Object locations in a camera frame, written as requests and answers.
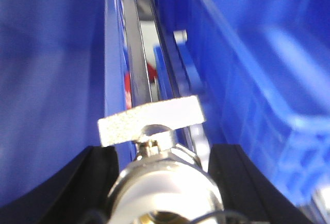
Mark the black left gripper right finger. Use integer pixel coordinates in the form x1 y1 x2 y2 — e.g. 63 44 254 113
208 144 311 223

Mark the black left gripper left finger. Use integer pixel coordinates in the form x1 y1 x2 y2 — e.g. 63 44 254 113
1 146 119 223

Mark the metal valve with white caps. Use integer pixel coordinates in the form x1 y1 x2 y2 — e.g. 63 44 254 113
98 95 224 223

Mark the blue bin left of gripper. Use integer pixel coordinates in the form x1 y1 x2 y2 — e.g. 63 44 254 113
1 0 126 205

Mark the blue bin of gripper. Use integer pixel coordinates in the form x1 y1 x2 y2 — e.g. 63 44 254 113
1 0 126 205
155 0 329 205

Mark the blue bin right of gripper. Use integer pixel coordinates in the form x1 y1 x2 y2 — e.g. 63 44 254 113
155 0 329 205

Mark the red printed package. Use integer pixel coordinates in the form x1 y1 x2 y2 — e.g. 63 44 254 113
124 63 158 109

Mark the steel shelf rail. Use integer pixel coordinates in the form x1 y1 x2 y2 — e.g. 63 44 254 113
122 0 180 107

